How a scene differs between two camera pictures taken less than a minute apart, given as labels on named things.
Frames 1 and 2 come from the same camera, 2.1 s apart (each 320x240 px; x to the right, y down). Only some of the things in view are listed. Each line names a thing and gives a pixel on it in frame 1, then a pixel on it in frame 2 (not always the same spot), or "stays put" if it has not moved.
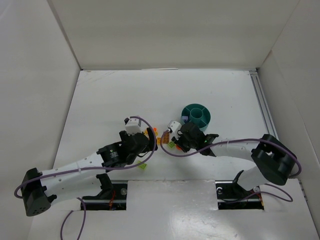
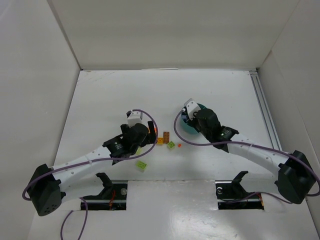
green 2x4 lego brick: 142,166 stays put
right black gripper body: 183,140 → 191,120
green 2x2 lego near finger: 171,144 stays put
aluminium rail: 267,114 stays put
